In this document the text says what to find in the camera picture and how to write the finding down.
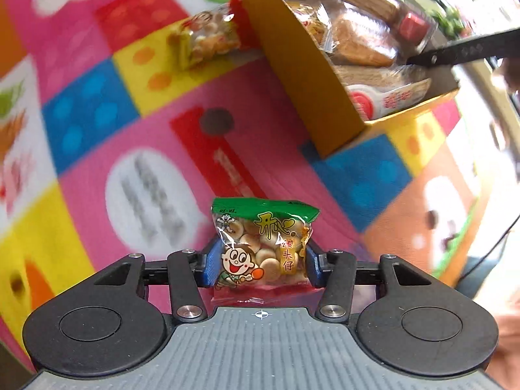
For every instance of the colourful printed play mat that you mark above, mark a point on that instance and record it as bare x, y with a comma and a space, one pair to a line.
122, 109

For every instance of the clear bread packet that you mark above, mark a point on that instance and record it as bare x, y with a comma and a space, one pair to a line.
357, 42

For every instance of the red white label snack packet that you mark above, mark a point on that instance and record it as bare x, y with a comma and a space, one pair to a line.
386, 93

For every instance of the green top cookie packet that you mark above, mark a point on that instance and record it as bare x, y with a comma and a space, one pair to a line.
260, 248

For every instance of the yellow red cookie packet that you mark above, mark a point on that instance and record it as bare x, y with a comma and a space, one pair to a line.
207, 36

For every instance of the green plant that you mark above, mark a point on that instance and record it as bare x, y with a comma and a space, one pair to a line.
447, 22

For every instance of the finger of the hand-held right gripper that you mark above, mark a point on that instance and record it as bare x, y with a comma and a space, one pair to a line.
467, 50

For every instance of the cardboard box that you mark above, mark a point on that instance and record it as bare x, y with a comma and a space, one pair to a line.
292, 89

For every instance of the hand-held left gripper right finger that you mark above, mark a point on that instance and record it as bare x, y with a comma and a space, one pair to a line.
312, 268

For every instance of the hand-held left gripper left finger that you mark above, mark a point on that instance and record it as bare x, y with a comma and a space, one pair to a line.
212, 266

